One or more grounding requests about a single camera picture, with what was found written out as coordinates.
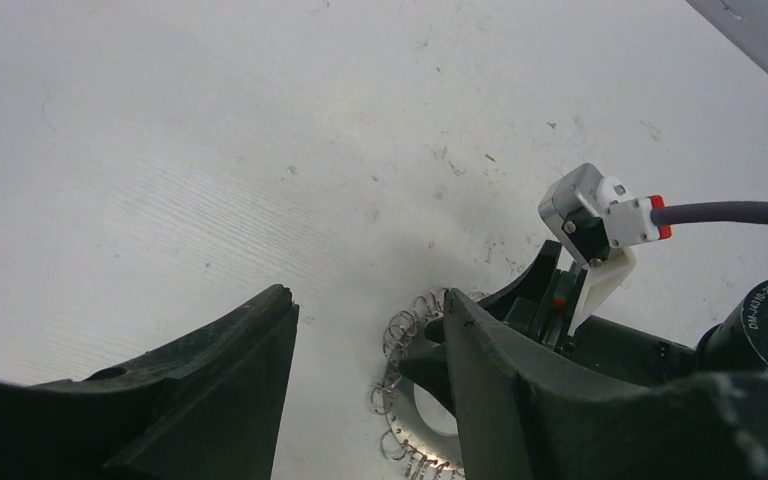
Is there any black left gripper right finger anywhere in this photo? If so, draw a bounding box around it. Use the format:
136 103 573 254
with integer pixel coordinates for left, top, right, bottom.
443 289 768 479

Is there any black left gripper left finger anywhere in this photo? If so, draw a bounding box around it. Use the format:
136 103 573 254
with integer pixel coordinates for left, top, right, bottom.
0 284 299 479

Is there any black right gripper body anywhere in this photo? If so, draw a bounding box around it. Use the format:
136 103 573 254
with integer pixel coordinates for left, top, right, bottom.
398 241 699 418

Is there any metal ring disc with keyrings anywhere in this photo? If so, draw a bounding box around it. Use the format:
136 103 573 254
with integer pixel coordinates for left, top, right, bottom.
369 288 466 479

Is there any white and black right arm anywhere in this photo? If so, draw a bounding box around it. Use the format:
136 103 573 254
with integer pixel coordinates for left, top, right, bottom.
382 241 768 424

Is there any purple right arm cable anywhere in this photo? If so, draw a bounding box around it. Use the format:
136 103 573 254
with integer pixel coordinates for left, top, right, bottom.
648 200 768 232

